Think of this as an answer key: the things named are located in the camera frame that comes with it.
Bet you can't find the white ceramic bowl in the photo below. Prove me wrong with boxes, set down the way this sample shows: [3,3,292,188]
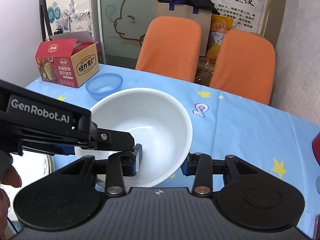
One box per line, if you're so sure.
[74,87,194,188]

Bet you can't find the blue plastic bowl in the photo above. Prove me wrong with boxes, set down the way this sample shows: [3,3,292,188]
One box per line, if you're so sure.
[86,73,123,101]

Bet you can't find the gold rimmed white plate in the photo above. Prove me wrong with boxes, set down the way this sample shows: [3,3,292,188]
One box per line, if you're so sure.
[1,151,55,234]

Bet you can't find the person's left hand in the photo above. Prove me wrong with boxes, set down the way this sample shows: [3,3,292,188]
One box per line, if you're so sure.
[0,166,22,239]

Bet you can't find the blue cartoon tablecloth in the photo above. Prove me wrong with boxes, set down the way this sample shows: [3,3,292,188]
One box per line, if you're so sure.
[7,63,320,239]

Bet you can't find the red cracker box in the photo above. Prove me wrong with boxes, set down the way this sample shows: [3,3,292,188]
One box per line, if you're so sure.
[35,31,99,88]

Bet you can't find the black stand pole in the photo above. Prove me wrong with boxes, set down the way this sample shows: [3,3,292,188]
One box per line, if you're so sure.
[39,0,53,41]

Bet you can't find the right orange chair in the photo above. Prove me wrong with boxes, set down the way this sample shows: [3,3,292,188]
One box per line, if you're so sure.
[209,29,276,105]

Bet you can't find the orange chair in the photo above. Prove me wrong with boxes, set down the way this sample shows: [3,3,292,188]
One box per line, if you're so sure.
[135,16,202,83]
[209,29,276,105]

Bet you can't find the red thermos jug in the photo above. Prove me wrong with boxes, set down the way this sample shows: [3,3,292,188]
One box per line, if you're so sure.
[312,133,320,165]

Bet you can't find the left orange chair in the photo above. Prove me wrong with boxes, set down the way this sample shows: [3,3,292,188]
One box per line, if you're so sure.
[135,16,202,83]

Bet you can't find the yellow snack bag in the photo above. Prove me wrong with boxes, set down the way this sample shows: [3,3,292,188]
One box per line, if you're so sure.
[205,15,238,64]

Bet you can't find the brown paper bag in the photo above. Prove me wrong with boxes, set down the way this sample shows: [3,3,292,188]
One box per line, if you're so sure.
[156,2,212,56]

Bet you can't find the white calligraphy poster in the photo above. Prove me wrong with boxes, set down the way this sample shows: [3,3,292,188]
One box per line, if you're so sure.
[162,0,272,37]

